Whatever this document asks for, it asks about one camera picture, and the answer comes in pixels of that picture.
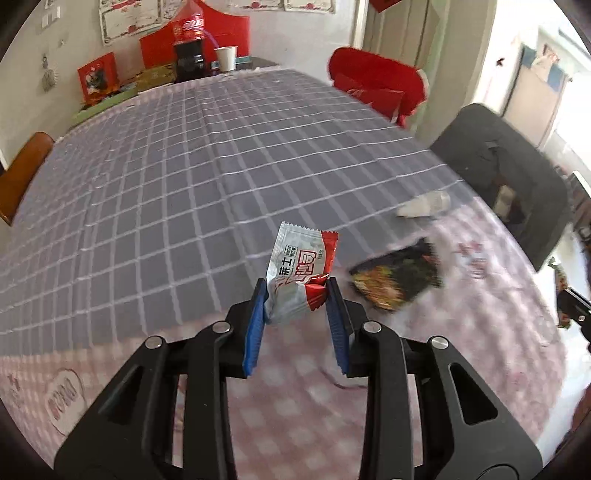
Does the large red gift box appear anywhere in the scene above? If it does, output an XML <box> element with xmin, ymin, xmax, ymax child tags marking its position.
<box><xmin>139</xmin><ymin>2</ymin><xmax>251</xmax><ymax>71</ymax></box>

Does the pink checkered tablecloth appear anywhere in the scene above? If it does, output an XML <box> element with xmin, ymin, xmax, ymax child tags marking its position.
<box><xmin>0</xmin><ymin>194</ymin><xmax>571</xmax><ymax>480</ymax></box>

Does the pale green flat box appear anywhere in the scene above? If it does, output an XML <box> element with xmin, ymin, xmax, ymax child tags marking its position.
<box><xmin>70</xmin><ymin>87</ymin><xmax>140</xmax><ymax>127</ymax></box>

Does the dark snack wrapper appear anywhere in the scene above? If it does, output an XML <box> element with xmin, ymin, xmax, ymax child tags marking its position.
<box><xmin>346</xmin><ymin>237</ymin><xmax>445</xmax><ymax>313</ymax></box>

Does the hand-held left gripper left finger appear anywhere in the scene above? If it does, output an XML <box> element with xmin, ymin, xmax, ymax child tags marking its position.
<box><xmin>53</xmin><ymin>278</ymin><xmax>269</xmax><ymax>480</ymax></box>

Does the red framed picture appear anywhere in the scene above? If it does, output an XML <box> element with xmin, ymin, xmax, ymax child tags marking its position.
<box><xmin>77</xmin><ymin>52</ymin><xmax>122</xmax><ymax>106</ymax></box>

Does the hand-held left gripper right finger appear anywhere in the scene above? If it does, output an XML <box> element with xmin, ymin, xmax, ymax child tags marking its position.
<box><xmin>323</xmin><ymin>278</ymin><xmax>542</xmax><ymax>480</ymax></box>

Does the grey grid tablecloth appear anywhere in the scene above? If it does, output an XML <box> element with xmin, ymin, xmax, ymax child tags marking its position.
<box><xmin>0</xmin><ymin>67</ymin><xmax>477</xmax><ymax>357</ymax></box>

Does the chair with grey jacket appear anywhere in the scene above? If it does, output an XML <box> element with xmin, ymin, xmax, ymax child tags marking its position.
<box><xmin>429</xmin><ymin>103</ymin><xmax>572</xmax><ymax>273</ymax></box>

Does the grey hanging wall ornament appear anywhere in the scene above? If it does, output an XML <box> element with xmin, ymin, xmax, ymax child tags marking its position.
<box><xmin>40</xmin><ymin>54</ymin><xmax>59</xmax><ymax>91</ymax></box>

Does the brown wooden chair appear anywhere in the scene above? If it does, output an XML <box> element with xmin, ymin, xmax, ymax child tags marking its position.
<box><xmin>0</xmin><ymin>131</ymin><xmax>57</xmax><ymax>227</ymax></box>

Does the red gift bag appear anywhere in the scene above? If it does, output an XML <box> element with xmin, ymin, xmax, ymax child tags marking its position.
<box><xmin>328</xmin><ymin>46</ymin><xmax>430</xmax><ymax>128</ymax></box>

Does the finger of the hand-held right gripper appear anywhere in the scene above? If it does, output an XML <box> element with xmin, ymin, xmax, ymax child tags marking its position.
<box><xmin>556</xmin><ymin>286</ymin><xmax>591</xmax><ymax>330</ymax></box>

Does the white red snack packet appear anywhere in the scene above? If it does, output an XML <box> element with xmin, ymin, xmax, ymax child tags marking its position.
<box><xmin>265</xmin><ymin>221</ymin><xmax>341</xmax><ymax>326</ymax></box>

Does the cola bottle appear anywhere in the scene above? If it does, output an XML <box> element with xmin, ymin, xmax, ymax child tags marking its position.
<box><xmin>171</xmin><ymin>0</ymin><xmax>206</xmax><ymax>84</ymax></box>

